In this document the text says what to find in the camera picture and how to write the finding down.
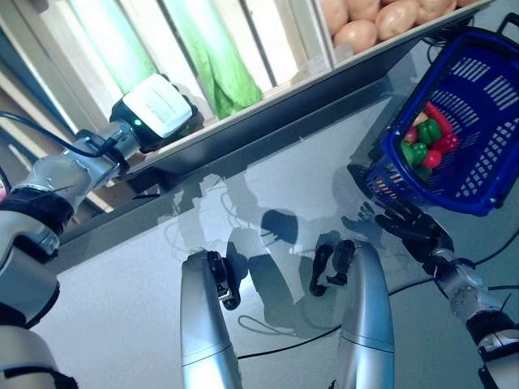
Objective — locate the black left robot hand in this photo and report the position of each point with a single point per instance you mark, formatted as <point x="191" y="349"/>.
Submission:
<point x="154" y="101"/>

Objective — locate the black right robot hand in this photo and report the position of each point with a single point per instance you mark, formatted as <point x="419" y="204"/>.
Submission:
<point x="421" y="235"/>

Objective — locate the green napa cabbage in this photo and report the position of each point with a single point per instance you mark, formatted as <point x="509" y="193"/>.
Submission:
<point x="227" y="73"/>
<point x="117" y="48"/>

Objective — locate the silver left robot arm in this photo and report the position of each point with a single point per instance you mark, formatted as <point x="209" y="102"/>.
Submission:
<point x="52" y="178"/>

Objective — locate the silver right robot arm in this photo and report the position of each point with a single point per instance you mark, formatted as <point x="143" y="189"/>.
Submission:
<point x="466" y="291"/>

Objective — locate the blue plastic shopping basket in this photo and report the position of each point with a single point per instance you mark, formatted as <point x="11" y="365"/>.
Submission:
<point x="454" y="194"/>

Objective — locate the green bell pepper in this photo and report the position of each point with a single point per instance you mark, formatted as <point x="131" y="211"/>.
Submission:
<point x="424" y="174"/>
<point x="429" y="129"/>
<point x="414" y="152"/>

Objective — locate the round red vegetable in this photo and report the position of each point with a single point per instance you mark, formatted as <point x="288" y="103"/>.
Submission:
<point x="431" y="159"/>
<point x="411" y="134"/>

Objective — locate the black right robot foot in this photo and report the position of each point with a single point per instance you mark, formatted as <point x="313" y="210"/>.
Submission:
<point x="336" y="263"/>

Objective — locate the black robot foot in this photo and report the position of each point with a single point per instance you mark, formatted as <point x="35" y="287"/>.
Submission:
<point x="227" y="279"/>
<point x="336" y="263"/>

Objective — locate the red bell pepper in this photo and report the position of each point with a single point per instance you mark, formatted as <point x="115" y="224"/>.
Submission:
<point x="448" y="142"/>

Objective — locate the silver right robot leg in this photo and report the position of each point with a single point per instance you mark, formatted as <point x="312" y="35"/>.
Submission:
<point x="365" y="316"/>

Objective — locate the silver robot leg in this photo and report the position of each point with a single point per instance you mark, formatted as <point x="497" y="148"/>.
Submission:
<point x="202" y="324"/>
<point x="365" y="316"/>

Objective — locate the wooden display shelf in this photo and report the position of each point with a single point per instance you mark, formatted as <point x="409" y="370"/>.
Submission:
<point x="251" y="129"/>

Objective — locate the yellow orange vegetable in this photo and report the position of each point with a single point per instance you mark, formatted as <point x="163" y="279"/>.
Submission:
<point x="421" y="118"/>

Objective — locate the long red pepper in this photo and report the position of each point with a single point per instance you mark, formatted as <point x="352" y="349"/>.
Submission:
<point x="437" y="117"/>

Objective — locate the wooden slat crate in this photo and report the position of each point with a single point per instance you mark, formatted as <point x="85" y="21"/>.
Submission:
<point x="326" y="32"/>
<point x="284" y="40"/>

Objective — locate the black left robot foot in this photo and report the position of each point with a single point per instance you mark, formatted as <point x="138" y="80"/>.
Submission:
<point x="227" y="279"/>

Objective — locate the brown potato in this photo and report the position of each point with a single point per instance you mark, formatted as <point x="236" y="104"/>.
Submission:
<point x="365" y="8"/>
<point x="397" y="18"/>
<point x="357" y="34"/>
<point x="334" y="10"/>
<point x="436" y="8"/>

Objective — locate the silver left robot leg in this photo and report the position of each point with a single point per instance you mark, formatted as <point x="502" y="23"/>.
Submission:
<point x="202" y="324"/>

